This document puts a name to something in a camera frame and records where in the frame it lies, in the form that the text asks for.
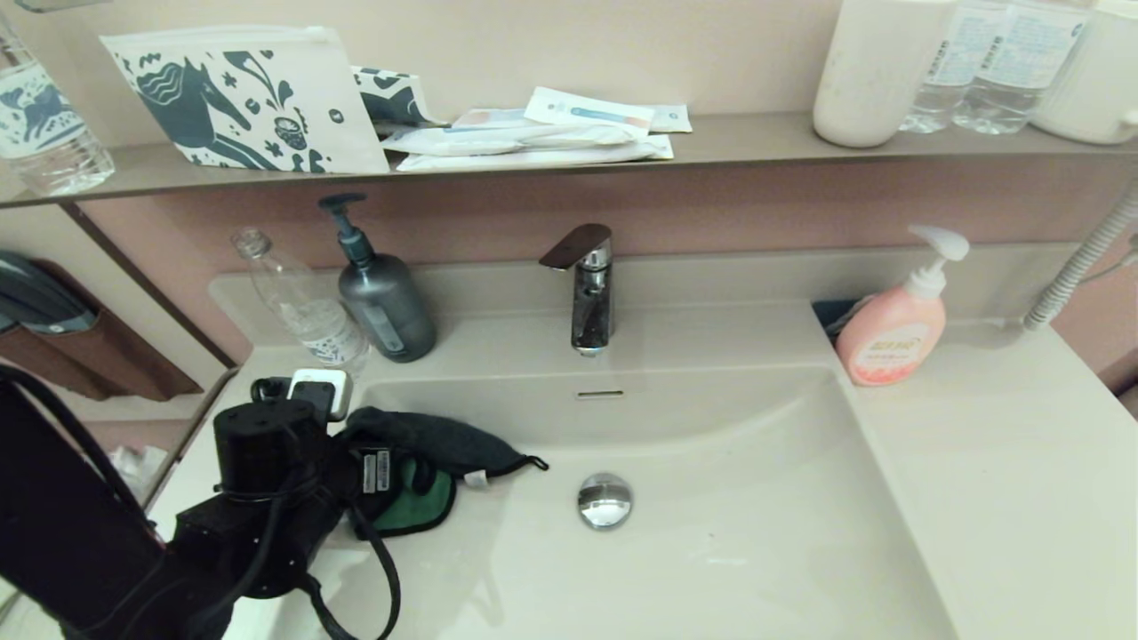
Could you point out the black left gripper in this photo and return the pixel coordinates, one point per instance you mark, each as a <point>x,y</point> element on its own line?
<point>356,484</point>

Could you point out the dark grey terry towel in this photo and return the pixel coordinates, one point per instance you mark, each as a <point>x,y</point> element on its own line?
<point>444,444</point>

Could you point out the chrome faucet brown lever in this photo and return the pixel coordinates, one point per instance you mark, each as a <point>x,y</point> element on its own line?
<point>592,307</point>

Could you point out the white ceramic sink basin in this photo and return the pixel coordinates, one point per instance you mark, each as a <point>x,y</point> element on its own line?
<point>711,498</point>

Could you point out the empty clear plastic bottle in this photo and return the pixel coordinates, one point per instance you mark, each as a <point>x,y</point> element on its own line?
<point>316,324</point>

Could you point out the dark grey pump bottle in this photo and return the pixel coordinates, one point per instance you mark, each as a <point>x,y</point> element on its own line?
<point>387,311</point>

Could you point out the plastic wrapped bottle pack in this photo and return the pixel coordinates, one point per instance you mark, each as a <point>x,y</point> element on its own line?
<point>138,467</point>

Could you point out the chrome drain stopper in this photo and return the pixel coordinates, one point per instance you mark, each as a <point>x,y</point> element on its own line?
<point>605,502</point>

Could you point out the brown fabric holder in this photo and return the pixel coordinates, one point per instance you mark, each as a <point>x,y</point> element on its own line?
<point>133,360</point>

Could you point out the long white sachet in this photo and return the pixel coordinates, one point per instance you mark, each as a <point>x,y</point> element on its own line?
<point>533,159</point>
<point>462,142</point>

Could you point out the black hair dryer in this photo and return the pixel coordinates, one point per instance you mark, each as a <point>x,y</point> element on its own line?
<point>40,302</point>

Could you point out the white sachet peach print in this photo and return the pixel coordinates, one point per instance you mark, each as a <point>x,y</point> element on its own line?
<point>487,118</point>

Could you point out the small blue print pouch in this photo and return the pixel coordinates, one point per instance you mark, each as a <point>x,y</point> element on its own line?
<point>396,96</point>

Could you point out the large horse print pouch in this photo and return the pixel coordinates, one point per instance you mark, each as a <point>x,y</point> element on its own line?
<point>231,102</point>

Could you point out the white sachet blue stripe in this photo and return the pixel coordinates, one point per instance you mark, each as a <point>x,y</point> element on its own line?
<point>587,111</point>

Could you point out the clear water bottle blue print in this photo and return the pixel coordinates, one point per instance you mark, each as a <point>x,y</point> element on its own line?
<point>49,133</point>

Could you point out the small white sachet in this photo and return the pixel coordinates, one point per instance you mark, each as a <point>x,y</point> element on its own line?
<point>671,118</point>

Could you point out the dark blue packet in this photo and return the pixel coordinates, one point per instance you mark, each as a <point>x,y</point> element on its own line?
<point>831,316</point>

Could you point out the pink soap pump bottle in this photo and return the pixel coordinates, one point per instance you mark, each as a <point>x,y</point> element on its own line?
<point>889,342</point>

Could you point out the plain white cup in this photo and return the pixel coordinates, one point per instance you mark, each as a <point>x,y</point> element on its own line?
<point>876,80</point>

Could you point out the clear water bottle white label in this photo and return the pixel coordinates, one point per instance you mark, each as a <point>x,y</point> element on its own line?
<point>1018,71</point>
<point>945,80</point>

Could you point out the white ribbed mug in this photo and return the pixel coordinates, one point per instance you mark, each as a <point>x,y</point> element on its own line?
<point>1089,89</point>

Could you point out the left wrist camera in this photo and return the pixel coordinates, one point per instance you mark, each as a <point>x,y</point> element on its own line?
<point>320,391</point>

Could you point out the beige wall shelf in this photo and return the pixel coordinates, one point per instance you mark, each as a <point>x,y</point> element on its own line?
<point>756,138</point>

